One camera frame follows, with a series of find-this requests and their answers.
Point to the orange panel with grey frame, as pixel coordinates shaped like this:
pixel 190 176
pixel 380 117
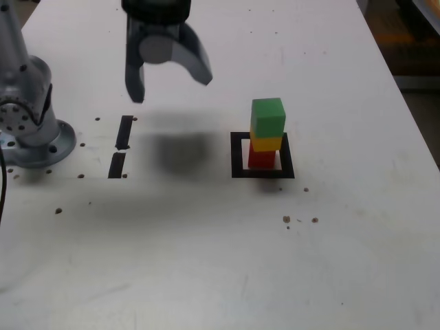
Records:
pixel 434 5

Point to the black tape strip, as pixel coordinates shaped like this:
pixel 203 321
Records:
pixel 123 134

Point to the red cube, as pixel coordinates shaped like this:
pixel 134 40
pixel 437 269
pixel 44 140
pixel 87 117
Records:
pixel 261 159

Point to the grey background rail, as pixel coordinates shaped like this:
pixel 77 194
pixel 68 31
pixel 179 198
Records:
pixel 419 82

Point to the green cube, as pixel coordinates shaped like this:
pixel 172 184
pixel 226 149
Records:
pixel 268 118

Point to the yellow cube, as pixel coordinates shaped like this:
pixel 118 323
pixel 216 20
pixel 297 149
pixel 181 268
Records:
pixel 266 143

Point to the dark brown background furniture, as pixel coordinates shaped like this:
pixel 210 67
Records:
pixel 405 51

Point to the black tape square outline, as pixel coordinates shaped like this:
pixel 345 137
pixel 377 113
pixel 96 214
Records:
pixel 236 154

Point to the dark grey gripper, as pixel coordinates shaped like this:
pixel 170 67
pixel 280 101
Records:
pixel 158 29

